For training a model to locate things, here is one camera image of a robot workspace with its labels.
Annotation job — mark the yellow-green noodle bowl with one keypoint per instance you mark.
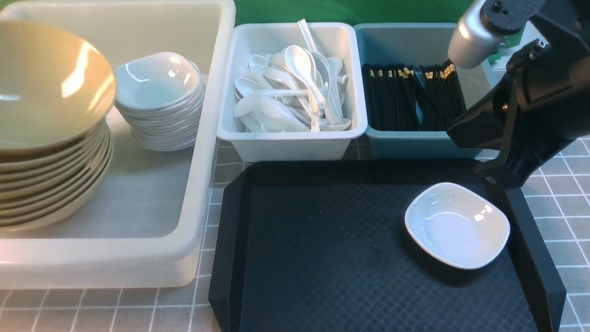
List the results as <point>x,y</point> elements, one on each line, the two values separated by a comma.
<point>55,86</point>

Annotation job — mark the blue plastic chopstick bin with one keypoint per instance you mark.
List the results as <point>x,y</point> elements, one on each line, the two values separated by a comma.
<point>419,44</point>

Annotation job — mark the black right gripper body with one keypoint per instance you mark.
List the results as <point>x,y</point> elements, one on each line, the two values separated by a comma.
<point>541,104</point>

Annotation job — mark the stack of yellow-green bowls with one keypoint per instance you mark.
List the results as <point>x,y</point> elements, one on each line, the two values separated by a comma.
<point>41,187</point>

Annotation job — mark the large white plastic tub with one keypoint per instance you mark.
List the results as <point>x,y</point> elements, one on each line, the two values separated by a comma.
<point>124,30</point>

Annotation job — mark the grey checked table mat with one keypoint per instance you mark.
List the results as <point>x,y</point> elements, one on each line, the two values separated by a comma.
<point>557,195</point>

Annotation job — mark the small white sauce dish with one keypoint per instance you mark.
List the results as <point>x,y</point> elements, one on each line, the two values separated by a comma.
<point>456,226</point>

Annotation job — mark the pile of black chopsticks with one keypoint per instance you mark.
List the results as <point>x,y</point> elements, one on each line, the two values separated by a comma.
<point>401,97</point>

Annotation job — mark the white ceramic soup spoon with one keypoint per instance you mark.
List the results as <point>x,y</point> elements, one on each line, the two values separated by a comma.
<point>300,64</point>

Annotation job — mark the black plastic serving tray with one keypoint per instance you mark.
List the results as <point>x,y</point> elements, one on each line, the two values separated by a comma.
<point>321,246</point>

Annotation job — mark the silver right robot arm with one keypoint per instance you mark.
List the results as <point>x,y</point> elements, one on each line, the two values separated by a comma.
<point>541,104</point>

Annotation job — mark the pile of white soup spoons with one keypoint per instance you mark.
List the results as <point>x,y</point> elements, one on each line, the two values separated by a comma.
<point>269,98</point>

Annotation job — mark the white plastic spoon bin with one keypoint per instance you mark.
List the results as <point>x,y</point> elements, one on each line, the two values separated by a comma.
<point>333,39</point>

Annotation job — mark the green cloth backdrop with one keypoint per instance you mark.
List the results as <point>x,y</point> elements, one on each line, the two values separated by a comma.
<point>345,11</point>

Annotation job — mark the stack of white sauce dishes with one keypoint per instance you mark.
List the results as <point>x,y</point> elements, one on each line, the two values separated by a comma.
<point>161,97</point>

